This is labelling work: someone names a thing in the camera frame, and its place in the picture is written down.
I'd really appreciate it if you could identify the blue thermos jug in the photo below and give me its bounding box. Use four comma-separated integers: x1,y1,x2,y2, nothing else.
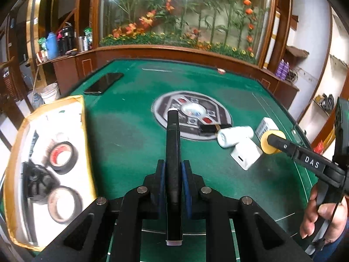
46,32,59,60

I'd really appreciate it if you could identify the short white cylinder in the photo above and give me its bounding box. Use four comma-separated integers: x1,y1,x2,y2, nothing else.
217,126,254,148

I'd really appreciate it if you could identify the black tape roll red core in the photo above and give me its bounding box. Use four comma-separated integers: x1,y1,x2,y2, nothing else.
49,141,79,175

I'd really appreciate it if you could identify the grey table centre control panel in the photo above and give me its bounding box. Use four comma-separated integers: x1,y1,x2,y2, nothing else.
152,90,233,141

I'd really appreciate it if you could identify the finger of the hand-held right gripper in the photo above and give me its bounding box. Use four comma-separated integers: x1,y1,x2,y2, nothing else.
267,135,346,186

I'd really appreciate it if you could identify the yellow tape roll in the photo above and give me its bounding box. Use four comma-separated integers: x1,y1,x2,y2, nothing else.
260,129,287,156

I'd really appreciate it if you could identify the dark tape roll brown core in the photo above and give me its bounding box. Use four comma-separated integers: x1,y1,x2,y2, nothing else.
47,185,83,224

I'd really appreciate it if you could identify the dark cable bundle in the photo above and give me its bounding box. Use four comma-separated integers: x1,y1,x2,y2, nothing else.
321,94,335,112

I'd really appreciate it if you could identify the small white labelled box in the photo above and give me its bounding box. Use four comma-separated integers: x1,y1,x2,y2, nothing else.
255,117,279,143

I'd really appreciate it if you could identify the white plastic bucket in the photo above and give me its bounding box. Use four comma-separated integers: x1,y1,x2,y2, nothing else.
40,82,61,104

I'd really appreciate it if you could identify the black thermos jug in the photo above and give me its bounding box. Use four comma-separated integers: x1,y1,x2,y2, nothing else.
58,26,76,56

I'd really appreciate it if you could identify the person's right hand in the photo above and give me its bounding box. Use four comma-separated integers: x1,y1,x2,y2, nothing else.
300,185,349,241

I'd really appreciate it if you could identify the black cylinder with white end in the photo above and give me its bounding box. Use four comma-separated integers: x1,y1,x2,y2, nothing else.
165,108,183,246

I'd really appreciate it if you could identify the black item with gold band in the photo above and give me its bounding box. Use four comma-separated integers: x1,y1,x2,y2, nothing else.
198,124,233,136

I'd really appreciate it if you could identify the white power adapter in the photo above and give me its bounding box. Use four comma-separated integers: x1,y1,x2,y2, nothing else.
230,139,264,171

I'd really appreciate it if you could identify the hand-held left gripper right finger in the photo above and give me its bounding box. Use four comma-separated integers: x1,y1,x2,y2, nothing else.
182,160,313,262

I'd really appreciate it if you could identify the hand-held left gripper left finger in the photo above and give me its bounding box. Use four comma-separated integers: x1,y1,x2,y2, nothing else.
34,160,167,262

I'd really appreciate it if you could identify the glass case with artificial flowers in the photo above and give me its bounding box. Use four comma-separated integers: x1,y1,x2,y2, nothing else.
93,0,279,66

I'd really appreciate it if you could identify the black smartphone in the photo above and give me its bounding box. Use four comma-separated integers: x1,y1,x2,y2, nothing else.
83,72,124,96

